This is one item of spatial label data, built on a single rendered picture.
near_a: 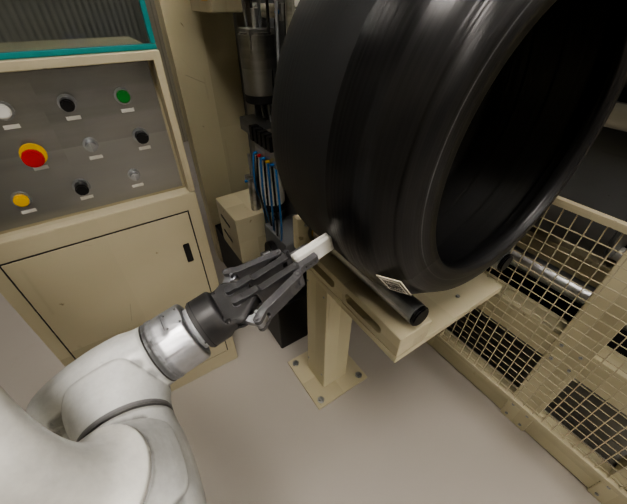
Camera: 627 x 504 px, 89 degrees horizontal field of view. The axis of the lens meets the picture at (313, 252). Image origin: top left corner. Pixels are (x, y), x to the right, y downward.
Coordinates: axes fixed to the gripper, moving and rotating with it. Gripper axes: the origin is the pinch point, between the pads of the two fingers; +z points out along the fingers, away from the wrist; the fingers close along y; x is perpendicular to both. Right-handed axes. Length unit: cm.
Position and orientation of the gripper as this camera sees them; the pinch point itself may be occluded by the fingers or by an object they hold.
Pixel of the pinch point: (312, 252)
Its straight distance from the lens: 50.7
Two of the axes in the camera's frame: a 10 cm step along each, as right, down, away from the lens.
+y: -5.5, -5.2, 6.5
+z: 8.1, -5.3, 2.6
